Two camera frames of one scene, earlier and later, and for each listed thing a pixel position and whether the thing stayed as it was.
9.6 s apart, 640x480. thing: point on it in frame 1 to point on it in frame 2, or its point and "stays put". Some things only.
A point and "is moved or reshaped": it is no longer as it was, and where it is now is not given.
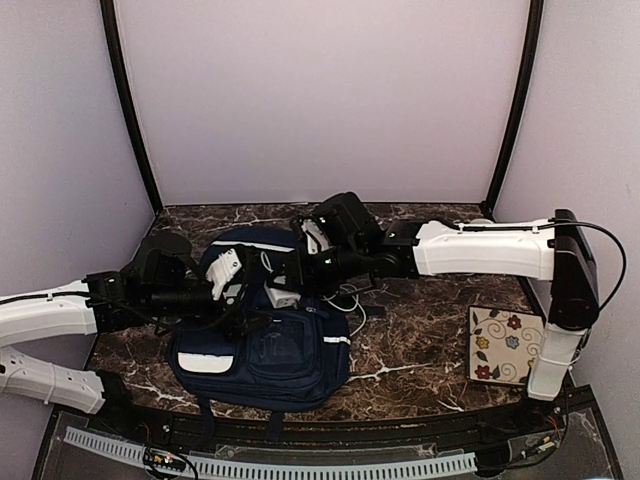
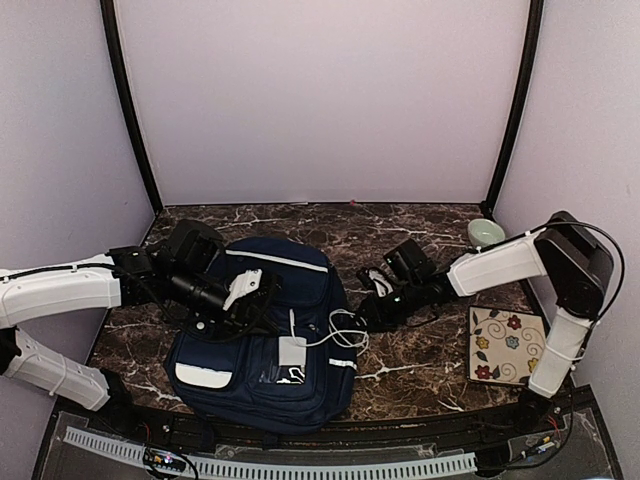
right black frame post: [488, 204] stays put
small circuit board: [164, 460] stays put
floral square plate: [503, 346] stays put
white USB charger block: [280, 298] to [290, 353]
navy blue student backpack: [278, 346] is moved or reshaped
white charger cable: [358, 302] to [333, 333]
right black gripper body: [304, 278] to [390, 315]
